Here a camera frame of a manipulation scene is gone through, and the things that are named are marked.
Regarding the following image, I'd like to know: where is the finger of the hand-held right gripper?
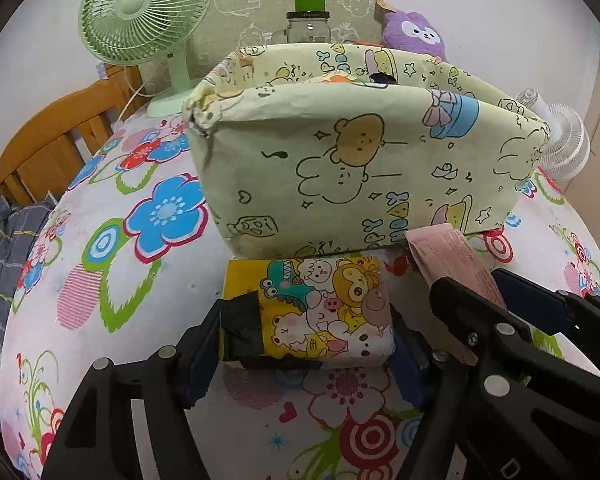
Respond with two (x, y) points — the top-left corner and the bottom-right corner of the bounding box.
(430, 277), (600, 423)
(492, 269), (600, 356)

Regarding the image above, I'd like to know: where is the cartoon print fabric storage basket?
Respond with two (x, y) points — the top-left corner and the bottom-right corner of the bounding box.
(182, 42), (551, 261)

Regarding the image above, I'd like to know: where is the white fan cable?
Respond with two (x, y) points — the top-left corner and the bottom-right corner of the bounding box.
(117, 66), (146, 123)

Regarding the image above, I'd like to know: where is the green desk fan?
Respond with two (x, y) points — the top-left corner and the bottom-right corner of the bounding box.
(78, 0), (216, 118)

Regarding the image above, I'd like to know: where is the purple plush toy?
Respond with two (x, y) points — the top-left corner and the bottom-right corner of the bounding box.
(382, 7), (448, 63)

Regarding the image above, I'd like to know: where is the grey plaid blanket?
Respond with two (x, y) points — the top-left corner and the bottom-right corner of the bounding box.
(0, 195), (51, 331)

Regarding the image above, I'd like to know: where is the yellow cartoon tissue pack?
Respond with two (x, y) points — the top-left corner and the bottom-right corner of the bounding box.
(220, 255), (397, 372)

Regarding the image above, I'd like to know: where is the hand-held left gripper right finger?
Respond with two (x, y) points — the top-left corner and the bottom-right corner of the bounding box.
(390, 312), (600, 480)

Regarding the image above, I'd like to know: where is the pink packet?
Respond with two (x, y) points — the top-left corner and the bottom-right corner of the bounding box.
(405, 224), (508, 367)

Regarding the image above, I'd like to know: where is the white desk fan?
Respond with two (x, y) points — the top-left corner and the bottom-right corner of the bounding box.
(515, 87), (592, 181)

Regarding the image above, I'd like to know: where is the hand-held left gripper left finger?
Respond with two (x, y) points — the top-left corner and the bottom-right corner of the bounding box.
(42, 300), (226, 480)

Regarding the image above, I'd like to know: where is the floral bed sheet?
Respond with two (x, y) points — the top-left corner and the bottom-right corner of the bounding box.
(0, 110), (600, 480)

